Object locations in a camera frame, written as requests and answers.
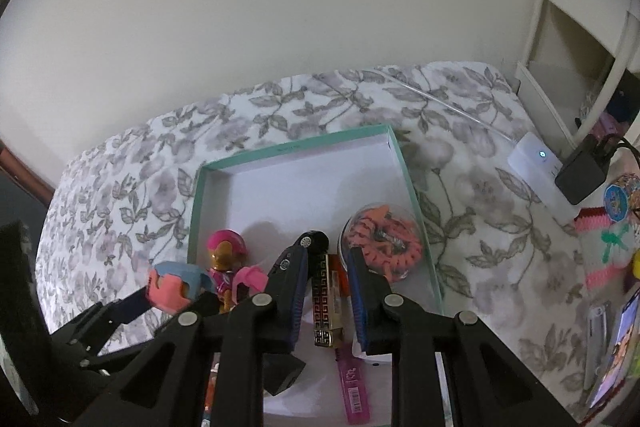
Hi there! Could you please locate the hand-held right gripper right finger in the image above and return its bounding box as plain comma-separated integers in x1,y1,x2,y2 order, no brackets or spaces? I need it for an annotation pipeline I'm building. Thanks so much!
346,247,576,427

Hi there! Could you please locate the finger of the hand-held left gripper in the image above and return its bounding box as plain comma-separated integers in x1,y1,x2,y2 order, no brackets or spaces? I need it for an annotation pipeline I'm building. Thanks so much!
80,323,173,376
50,284,153,348

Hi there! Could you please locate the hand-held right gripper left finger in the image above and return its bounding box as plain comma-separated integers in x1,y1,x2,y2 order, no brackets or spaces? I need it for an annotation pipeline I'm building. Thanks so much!
82,247,311,427

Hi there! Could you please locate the round tin of hair ties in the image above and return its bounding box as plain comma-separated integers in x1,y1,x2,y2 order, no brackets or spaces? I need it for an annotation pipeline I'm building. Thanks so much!
339,203,425,283

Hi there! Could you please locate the purple pencil lead case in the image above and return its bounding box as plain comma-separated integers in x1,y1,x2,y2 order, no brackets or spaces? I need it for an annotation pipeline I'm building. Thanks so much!
334,342,372,425

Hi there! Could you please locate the pink puppy toy figure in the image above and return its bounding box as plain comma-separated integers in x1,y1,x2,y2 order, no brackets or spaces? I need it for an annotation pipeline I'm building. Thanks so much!
207,229,248,313

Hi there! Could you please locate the teal cardboard box tray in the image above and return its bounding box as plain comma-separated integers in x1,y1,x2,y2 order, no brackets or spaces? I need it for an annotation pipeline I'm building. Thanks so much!
186,124,445,427

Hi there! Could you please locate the dark cabinet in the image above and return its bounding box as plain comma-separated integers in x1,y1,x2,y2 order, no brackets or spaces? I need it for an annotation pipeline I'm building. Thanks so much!
0,137,56,228

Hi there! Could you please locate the floral printed blanket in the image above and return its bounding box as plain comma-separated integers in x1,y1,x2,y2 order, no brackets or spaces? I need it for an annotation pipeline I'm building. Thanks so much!
35,62,640,427

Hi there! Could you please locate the white power strip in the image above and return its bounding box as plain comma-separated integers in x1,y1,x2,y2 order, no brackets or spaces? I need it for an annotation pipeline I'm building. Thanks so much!
506,132,578,208

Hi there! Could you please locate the silver nail clipper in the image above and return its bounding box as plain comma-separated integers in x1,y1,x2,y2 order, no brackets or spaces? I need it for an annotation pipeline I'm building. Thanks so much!
582,302,611,390

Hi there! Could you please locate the pink crochet trim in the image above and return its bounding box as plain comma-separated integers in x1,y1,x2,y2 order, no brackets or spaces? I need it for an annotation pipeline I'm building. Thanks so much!
582,264,628,295

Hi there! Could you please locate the red crochet trim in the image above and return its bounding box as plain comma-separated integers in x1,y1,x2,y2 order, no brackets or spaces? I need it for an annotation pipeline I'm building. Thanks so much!
575,207,613,233

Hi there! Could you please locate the black power bank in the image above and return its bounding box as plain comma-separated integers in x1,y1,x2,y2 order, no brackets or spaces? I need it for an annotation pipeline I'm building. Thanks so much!
555,136,613,205

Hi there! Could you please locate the smartphone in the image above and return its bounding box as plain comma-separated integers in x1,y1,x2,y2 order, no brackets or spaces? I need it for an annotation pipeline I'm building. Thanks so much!
585,287,640,410

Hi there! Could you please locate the green ribbon bow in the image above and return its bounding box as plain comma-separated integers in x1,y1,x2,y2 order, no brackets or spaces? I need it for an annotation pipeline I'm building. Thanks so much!
600,227,633,263

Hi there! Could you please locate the round cartoon tin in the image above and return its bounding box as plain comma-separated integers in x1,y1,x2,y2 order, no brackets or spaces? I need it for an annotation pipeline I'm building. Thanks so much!
602,179,633,223

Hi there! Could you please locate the white cable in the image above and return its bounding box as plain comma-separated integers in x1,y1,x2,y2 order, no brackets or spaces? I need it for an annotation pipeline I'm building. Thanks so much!
372,66,518,142

